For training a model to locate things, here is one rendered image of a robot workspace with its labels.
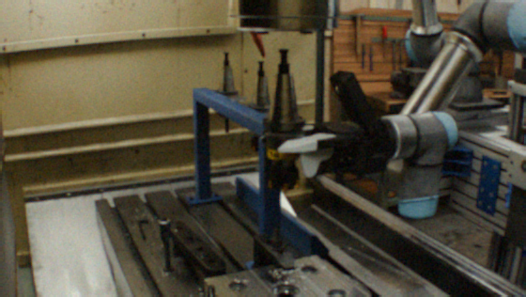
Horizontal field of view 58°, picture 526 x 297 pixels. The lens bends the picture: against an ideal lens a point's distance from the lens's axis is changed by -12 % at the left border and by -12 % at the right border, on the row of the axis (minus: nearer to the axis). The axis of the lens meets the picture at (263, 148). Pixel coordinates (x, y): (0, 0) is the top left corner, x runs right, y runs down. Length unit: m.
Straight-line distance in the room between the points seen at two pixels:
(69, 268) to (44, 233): 0.16
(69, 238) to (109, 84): 0.51
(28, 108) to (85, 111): 0.20
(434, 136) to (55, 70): 1.19
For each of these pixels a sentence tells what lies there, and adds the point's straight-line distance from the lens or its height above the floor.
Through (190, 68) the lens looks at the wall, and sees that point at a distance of 1.79.
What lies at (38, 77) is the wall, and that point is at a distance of 1.71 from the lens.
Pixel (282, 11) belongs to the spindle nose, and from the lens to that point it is 0.69.
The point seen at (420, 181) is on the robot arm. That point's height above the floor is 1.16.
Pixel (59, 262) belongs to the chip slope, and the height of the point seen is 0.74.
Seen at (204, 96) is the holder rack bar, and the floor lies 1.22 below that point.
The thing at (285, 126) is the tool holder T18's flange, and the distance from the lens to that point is 0.76.
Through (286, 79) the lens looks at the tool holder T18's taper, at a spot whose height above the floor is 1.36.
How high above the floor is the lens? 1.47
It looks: 16 degrees down
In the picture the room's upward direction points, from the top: straight up
